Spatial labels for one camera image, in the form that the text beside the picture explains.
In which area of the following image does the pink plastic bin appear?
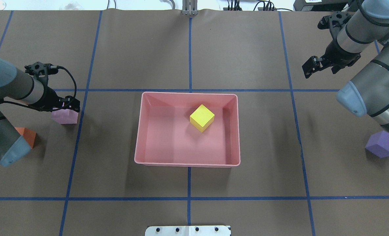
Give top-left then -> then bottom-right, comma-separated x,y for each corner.
134,91 -> 241,168

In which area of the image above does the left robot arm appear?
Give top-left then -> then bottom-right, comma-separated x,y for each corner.
0,58 -> 81,167

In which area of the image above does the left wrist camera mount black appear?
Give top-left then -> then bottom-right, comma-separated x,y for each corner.
24,62 -> 59,83

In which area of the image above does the yellow foam block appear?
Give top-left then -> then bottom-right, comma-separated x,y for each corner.
189,104 -> 215,133

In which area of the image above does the purple foam block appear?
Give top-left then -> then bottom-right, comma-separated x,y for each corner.
365,131 -> 389,158

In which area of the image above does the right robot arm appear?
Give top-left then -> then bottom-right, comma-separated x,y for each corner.
302,0 -> 389,133

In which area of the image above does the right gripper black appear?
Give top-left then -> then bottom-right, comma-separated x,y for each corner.
301,42 -> 361,79

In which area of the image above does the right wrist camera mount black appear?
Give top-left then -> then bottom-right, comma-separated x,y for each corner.
317,11 -> 352,35

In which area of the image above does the white camera pillar stand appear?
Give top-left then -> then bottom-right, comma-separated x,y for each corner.
145,225 -> 232,236

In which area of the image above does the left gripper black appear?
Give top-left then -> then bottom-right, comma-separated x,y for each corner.
37,88 -> 81,113

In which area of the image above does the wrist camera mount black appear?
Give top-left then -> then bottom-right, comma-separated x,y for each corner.
317,11 -> 352,35
24,62 -> 59,83

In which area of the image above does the orange foam block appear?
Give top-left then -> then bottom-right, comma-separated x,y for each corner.
15,127 -> 37,149

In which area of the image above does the aluminium frame post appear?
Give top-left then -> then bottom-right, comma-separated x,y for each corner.
182,0 -> 198,16

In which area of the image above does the pink foam block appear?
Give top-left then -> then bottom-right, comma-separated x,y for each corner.
51,109 -> 79,124

